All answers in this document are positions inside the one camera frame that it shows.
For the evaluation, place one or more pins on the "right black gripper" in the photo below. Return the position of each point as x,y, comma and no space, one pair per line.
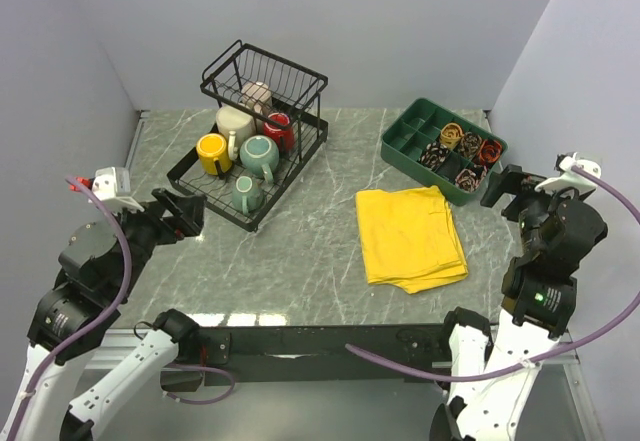
511,178

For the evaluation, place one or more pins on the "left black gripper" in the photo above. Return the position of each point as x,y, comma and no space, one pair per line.
190,209

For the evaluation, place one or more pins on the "yellow enamel mug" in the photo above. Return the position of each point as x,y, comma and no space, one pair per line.
212,151

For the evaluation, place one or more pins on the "small teal cup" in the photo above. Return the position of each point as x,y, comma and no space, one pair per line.
247,195

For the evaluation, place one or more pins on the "speckled blue-green mug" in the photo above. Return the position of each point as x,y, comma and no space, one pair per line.
260,156

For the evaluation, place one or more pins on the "white mug green interior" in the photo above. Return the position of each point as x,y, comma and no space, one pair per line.
236,126

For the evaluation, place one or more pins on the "red cup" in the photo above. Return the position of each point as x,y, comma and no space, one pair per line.
278,128

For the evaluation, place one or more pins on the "pink mug lilac interior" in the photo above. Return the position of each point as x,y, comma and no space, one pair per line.
257,97

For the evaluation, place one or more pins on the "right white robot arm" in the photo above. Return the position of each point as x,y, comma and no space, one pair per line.
495,371

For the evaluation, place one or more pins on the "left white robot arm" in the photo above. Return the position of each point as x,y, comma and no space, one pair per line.
99,268

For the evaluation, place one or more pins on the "orange rolled item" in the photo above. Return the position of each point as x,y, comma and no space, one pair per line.
489,152

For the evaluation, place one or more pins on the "pink-brown rolled item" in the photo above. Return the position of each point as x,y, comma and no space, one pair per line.
469,180

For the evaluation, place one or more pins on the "brown patterned rolled item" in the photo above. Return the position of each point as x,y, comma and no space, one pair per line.
469,145

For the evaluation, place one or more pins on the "yellow-brown rolled item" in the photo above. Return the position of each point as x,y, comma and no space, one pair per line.
450,135

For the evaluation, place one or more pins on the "dark patterned rolled item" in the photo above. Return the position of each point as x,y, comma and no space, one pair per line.
433,155

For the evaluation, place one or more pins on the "green compartment tray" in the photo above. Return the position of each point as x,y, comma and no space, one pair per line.
419,125

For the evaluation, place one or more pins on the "yellow folded cloth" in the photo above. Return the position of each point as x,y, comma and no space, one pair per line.
409,240

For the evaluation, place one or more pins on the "black front base beam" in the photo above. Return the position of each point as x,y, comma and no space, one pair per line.
318,353

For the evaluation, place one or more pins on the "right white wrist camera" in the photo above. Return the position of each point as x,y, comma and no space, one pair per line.
575,171

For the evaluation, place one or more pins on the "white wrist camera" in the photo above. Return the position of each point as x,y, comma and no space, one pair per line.
112,187
575,171

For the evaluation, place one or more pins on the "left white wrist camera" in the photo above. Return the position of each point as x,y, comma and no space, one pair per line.
112,187

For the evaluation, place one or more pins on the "black wire dish rack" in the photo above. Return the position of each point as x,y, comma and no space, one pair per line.
296,91

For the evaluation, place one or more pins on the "aluminium frame rail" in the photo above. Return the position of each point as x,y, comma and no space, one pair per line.
116,346

